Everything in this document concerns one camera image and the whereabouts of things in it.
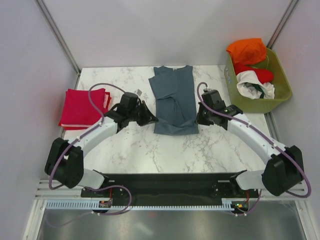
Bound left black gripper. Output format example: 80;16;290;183
128;100;158;127

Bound red t shirt stack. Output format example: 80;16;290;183
59;88;112;131

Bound white slotted cable duct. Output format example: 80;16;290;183
45;198;249;211

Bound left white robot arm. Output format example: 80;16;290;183
44;92;159;197

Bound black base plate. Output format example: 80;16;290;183
81;173;259;207

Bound green plastic basket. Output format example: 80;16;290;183
224;48;292;114

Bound blue grey t shirt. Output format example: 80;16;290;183
149;65;199;136

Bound white green crumpled t shirt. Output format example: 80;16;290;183
236;70;275;100

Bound aluminium rail profile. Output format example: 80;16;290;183
33;179;309;200

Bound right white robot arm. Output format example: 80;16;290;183
195;89;306;197

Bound left aluminium frame post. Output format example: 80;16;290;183
34;0;81;76

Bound right aluminium frame post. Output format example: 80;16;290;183
266;0;300;49

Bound orange t shirt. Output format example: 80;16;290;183
226;38;267;65

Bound red t shirt in basket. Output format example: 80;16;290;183
233;63;274;84

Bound aluminium frame post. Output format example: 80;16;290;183
34;0;81;76
266;0;300;49

